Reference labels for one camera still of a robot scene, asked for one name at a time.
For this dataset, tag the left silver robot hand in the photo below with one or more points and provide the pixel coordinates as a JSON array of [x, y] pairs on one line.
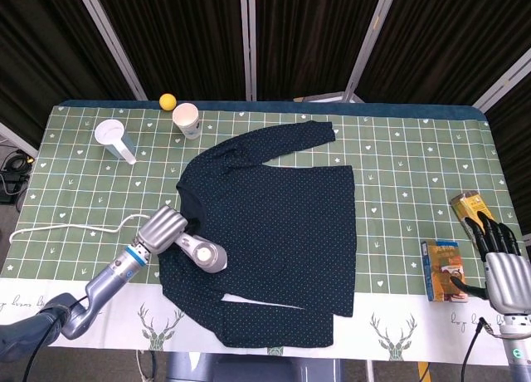
[[164, 230]]

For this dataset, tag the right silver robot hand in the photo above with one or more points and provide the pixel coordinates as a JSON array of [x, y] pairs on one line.
[[508, 282]]

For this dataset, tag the white handheld garment steamer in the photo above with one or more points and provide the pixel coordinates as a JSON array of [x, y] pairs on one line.
[[207, 257]]

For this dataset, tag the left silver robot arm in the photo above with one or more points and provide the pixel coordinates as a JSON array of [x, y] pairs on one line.
[[112, 274]]

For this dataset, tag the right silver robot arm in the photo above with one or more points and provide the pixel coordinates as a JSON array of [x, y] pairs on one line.
[[516, 349]]

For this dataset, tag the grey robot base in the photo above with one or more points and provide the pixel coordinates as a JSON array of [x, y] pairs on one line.
[[257, 369]]

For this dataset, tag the orange and blue carton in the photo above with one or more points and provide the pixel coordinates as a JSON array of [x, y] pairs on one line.
[[441, 270]]

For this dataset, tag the yellow brown snack pack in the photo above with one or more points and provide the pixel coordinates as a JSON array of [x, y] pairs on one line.
[[469, 207]]

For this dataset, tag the light blue measuring cup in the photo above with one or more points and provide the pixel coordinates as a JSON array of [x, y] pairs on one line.
[[110, 133]]

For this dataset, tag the paper cup blue flower print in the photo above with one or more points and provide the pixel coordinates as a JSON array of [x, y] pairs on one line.
[[184, 116]]

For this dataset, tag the navy polka dot shirt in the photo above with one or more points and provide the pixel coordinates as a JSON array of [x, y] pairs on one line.
[[282, 216]]

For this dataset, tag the yellow ball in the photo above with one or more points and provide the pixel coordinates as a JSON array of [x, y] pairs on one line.
[[167, 101]]

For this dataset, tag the dark curtain partition panel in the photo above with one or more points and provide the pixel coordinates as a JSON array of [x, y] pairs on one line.
[[514, 149], [41, 45], [311, 37], [178, 37], [448, 45]]

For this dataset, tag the green checked tablecloth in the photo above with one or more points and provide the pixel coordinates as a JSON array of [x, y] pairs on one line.
[[415, 170]]

